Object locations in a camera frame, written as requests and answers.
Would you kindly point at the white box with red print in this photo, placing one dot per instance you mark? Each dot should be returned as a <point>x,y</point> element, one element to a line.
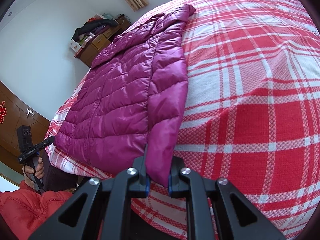
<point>75,45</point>

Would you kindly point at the brown wooden door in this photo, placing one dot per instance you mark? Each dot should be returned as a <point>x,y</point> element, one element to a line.
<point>15,115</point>

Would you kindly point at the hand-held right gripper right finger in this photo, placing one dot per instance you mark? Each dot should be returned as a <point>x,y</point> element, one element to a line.
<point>170,186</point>

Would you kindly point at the brown wooden desk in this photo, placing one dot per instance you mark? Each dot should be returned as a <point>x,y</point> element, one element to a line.
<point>100,45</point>

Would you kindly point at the person's left forearm red sleeve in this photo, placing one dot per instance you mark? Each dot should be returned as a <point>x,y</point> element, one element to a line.
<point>30,210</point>

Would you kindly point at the person's left hand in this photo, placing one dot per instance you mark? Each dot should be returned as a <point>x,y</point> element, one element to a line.
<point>40,167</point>

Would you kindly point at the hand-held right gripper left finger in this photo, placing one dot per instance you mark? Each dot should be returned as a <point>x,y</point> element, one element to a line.
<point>147,187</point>

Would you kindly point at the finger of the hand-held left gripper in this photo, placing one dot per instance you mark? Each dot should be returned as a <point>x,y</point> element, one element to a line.
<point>46,142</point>

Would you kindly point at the pile of dark clothes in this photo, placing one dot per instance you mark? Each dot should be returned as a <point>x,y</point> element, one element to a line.
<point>92,28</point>

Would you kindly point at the magenta puffer jacket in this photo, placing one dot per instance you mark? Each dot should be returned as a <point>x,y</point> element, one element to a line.
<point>125,92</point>

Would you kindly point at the bed with red plaid sheet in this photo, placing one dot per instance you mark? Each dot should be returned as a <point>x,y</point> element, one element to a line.
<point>250,92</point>

